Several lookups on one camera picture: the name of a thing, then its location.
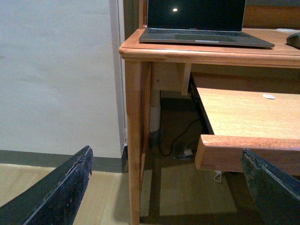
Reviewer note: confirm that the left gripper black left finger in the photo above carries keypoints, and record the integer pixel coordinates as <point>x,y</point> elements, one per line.
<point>56,198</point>

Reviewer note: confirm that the grey laptop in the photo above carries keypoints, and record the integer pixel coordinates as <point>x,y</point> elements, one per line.
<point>198,22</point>

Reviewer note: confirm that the white round sticker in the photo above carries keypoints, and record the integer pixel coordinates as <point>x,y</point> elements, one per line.
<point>269,96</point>

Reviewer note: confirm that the white power adapter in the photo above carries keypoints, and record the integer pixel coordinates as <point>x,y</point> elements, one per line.
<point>218,176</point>

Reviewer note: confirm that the wooden desk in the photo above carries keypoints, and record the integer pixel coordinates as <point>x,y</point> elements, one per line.
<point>169,67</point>

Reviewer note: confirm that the dark grey computer mouse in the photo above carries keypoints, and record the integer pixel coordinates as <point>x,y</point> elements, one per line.
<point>294,40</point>

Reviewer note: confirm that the power strip on floor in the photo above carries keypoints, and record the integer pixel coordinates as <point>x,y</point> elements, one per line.
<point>182,152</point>

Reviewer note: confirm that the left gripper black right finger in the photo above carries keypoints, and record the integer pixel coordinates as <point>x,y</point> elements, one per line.
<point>276,193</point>

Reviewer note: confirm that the wooden keyboard tray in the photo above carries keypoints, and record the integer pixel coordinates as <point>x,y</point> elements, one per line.
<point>236,116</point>

